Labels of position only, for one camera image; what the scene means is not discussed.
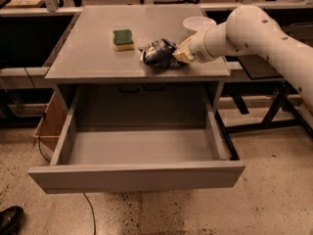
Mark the blue chip bag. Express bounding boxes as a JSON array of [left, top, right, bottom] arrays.
[[140, 38, 184, 68]]

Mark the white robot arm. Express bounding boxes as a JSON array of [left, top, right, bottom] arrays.
[[173, 5, 313, 106]]

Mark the grey cabinet counter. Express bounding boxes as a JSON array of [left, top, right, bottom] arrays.
[[46, 5, 230, 119]]

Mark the grey open drawer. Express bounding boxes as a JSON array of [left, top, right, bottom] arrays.
[[28, 84, 245, 194]]

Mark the white bowl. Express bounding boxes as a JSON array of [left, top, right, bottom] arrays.
[[183, 17, 216, 32]]

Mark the green yellow sponge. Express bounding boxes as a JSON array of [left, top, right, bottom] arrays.
[[112, 29, 134, 51]]

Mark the black tray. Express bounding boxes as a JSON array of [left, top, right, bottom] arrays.
[[239, 55, 282, 80]]

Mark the black shoe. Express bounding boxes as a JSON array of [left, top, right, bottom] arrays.
[[0, 206, 24, 235]]

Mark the black table frame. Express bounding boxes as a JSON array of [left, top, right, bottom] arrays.
[[224, 80, 313, 137]]

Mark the black floor cable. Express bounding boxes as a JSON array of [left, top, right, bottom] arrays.
[[22, 67, 98, 235]]

